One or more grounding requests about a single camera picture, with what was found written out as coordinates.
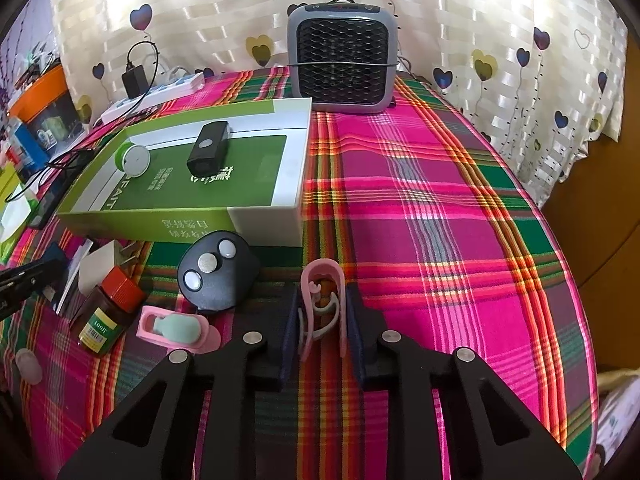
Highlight white plug adapter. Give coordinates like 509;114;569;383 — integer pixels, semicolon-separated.
77;240;143;296

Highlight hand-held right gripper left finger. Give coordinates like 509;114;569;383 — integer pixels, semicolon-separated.
57;282;301;480

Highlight black flat case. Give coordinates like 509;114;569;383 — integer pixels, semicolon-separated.
27;150;96;228

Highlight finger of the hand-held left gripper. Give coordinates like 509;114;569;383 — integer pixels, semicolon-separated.
0;259;56;321

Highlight pink clip with teal pad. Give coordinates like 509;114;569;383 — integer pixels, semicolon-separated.
137;305;221;353

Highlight orange box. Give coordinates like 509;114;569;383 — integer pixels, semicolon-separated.
7;65;68;121

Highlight heart print curtain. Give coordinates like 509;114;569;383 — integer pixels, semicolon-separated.
50;0;628;211

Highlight black charger adapter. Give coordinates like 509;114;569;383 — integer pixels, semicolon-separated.
121;60;146;98

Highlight white printed cloth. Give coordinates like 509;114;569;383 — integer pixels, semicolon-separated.
595;390;640;466

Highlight black round device metal buttons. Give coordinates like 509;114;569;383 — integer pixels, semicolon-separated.
177;230;261;315

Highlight black charger cable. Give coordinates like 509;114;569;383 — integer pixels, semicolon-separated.
47;41;163;171

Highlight pink plaid tablecloth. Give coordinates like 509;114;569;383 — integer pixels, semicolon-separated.
0;67;598;480

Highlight green and white cardboard box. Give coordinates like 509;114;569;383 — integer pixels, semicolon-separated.
56;97;313;248

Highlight green and white spool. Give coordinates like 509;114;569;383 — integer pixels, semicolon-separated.
112;142;151;173

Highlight translucent white cap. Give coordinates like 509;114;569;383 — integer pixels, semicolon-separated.
14;349;45;386

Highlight white power strip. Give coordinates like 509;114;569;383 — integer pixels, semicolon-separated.
95;67;206;126

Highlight black bike light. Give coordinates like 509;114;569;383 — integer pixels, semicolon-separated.
186;121;231;181

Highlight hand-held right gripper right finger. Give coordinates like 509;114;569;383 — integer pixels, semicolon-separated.
345;282;583;480

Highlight grey fan heater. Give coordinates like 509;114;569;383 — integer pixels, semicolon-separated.
286;0;399;113

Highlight pink plastic clip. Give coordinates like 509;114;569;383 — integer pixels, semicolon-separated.
298;258;351;362

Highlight brown bottle with red cap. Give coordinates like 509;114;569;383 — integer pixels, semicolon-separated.
75;266;146;358

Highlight wooden cabinet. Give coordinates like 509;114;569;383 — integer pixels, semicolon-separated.
542;95;640;391

